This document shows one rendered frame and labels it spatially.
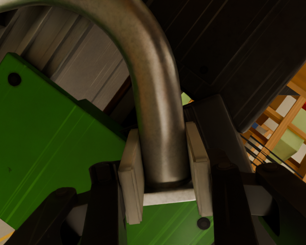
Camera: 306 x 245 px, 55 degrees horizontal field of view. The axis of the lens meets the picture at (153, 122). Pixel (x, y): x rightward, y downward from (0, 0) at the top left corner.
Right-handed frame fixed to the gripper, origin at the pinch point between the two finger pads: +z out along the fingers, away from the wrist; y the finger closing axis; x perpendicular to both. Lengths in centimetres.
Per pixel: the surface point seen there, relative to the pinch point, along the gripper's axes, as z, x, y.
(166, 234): 3.6, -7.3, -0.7
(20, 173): 4.6, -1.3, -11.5
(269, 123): 819, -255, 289
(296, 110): 311, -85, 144
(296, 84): 73, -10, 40
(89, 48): 46.4, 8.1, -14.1
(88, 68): 50, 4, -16
